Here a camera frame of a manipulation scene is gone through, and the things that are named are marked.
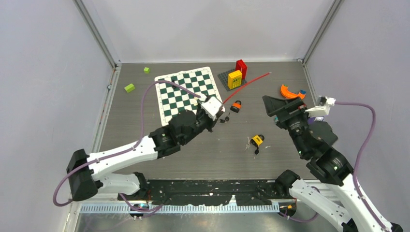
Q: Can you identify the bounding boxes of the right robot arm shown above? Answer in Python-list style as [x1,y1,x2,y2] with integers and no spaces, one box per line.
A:
[263,96,402,232]

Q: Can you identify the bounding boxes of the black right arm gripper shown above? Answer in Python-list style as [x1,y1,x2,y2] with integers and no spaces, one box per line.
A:
[260,95,309,156]

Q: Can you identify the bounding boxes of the red cable with plug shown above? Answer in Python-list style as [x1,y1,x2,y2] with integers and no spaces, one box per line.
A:
[222,72,272,105]

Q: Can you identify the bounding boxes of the black keys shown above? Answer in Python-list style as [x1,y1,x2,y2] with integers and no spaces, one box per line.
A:
[219,113,230,123]

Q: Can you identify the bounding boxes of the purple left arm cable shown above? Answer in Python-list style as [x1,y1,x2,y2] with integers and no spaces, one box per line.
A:
[52,80,207,221]

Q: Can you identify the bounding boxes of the purple white device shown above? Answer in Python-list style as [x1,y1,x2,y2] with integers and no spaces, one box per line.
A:
[307,116,325,125]

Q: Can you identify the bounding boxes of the orange curved toy track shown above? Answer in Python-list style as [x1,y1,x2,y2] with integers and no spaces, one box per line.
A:
[280,85,306,99]

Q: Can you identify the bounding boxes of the dark grey building baseplate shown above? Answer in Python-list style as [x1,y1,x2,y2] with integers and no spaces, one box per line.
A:
[218,69,247,91]

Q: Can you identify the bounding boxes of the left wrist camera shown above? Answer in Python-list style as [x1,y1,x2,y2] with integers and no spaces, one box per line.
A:
[200,96,225,121]

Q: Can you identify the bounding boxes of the red building block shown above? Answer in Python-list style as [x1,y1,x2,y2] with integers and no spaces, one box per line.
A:
[235,59,248,80]

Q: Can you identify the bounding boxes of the yellow black key fob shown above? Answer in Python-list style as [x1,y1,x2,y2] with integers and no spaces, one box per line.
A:
[245,134,265,155]

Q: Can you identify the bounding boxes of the light green block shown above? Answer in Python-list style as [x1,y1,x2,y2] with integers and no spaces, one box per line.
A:
[124,84,135,93]

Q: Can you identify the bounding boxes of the green white chess mat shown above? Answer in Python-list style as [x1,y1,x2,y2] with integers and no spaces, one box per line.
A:
[155,67,221,132]

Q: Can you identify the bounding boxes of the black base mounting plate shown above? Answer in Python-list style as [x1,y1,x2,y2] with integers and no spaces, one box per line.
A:
[141,179,308,207]

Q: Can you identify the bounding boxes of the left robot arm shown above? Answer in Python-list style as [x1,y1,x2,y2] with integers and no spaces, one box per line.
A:
[66,103,225,202]

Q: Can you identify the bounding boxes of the yellow building block tower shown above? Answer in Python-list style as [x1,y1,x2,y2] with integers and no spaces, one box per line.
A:
[227,70,242,89]

